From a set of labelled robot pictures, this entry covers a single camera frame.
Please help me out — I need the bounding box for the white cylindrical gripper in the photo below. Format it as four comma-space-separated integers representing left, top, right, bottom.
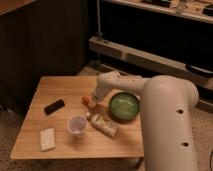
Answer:
91, 88, 106, 111

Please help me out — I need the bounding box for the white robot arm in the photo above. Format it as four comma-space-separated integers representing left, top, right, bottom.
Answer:
92, 71, 199, 171

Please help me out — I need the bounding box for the green ceramic bowl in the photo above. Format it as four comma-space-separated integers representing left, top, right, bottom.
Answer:
109, 92, 139, 121

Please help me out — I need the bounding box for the white labelled bottle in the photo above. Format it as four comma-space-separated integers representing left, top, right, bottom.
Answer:
85, 112, 118, 138

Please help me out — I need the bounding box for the low wooden table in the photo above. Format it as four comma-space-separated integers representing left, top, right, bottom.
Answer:
10, 76, 144, 160

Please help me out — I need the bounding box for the black rectangular block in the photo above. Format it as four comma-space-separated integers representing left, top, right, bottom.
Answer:
44, 99, 65, 115

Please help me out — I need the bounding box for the dark wooden cabinet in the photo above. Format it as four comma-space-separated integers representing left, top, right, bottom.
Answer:
0, 0, 88, 115

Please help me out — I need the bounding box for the metal vertical pole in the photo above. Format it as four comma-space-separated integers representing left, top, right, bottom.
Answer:
96, 0, 102, 41

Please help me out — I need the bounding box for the grey metal shelf beam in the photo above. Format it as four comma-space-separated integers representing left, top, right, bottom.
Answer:
89, 36, 213, 90

